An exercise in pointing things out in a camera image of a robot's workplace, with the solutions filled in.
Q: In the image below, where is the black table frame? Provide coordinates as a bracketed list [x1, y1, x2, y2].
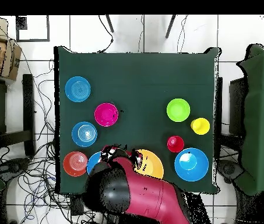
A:
[0, 73, 36, 156]

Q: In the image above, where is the small blue bowl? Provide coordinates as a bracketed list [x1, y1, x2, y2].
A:
[64, 76, 91, 103]
[71, 121, 98, 148]

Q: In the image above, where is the black tripod leg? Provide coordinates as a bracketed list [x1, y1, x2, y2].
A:
[105, 15, 115, 33]
[164, 15, 177, 39]

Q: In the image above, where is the red cup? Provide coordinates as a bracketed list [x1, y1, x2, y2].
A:
[167, 135, 185, 153]

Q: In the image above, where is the large yellow bowl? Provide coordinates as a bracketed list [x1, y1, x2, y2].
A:
[133, 149, 164, 180]

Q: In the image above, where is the black box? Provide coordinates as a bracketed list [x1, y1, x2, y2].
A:
[228, 78, 248, 136]

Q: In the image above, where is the pink bowl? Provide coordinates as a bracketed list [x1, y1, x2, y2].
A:
[93, 102, 119, 127]

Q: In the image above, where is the black power strip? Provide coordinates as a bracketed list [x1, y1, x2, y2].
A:
[70, 194, 85, 216]

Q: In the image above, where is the large blue bowl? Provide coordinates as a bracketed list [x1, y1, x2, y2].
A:
[174, 147, 210, 182]
[86, 151, 103, 175]

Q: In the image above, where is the green bowl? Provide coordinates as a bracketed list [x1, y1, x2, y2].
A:
[166, 97, 191, 123]

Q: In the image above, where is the cardboard box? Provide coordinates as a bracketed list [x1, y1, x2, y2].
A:
[0, 16, 22, 81]

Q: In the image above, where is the yellow cup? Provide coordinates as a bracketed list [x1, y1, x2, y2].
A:
[190, 117, 211, 135]

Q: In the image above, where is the orange bowl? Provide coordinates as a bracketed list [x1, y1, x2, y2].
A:
[62, 150, 89, 177]

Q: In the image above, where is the black stand base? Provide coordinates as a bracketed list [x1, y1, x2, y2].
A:
[216, 159, 244, 184]
[0, 157, 31, 183]

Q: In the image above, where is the black square frame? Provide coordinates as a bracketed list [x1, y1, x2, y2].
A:
[15, 15, 51, 43]

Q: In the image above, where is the tangle of cables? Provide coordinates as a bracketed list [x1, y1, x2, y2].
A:
[0, 53, 104, 224]

